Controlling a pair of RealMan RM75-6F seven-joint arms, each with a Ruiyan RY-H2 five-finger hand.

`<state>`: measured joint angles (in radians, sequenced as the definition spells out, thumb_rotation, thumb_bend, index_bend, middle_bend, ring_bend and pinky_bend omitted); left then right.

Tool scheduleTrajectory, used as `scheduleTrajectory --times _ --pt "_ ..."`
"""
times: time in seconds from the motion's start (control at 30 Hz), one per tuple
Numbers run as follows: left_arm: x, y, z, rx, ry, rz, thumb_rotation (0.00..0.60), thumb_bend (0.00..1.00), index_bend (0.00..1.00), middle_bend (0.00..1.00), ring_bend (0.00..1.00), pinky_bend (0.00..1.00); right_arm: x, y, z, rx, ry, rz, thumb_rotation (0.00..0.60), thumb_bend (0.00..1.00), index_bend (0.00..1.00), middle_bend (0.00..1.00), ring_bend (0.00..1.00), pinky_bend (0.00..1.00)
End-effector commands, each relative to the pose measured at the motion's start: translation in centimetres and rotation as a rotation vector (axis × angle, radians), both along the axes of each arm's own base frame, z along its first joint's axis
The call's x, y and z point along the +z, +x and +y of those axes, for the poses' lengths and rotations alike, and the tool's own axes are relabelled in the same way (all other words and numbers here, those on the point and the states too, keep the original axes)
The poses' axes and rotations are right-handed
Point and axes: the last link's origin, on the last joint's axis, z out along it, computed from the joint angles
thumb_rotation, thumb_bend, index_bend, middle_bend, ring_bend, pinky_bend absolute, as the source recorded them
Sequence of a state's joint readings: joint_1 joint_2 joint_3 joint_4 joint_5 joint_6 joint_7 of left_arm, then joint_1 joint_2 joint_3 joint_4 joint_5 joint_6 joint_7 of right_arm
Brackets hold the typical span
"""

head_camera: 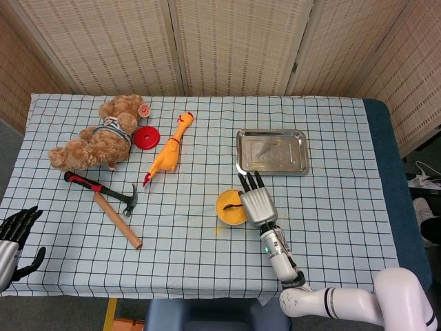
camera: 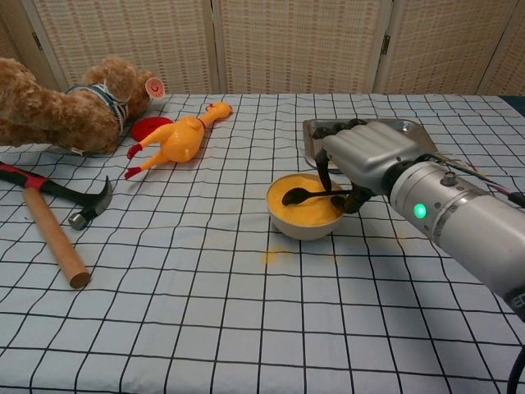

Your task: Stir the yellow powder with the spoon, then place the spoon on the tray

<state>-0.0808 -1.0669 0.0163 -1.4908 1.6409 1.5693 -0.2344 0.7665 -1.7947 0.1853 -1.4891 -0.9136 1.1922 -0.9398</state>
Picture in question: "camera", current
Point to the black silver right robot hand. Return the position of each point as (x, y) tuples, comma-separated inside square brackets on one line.
[(365, 152)]

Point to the black spoon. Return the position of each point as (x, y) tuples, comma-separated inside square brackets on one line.
[(292, 196)]

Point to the rectangular steel tray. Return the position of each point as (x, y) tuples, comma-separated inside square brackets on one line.
[(414, 127)]

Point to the orange powder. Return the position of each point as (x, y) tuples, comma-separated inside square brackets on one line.
[(311, 213)]

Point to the cream bowl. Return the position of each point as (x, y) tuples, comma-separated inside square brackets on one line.
[(303, 232)]

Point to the woven folding screen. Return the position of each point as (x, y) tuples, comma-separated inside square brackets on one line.
[(287, 45)]

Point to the blue padded table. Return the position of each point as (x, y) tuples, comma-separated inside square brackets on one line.
[(516, 102)]

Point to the yellow rubber chicken toy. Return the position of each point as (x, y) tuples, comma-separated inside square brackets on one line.
[(180, 141)]

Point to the red plastic disc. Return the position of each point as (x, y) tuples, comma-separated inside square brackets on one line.
[(143, 126)]

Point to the blue checked tablecloth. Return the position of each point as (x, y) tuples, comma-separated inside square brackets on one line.
[(205, 320)]

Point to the black red claw hammer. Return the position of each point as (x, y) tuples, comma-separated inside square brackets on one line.
[(53, 186)]

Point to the brown teddy bear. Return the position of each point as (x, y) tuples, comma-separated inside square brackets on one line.
[(53, 117)]

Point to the wooden rolling pin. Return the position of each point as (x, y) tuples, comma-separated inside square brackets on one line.
[(53, 238)]

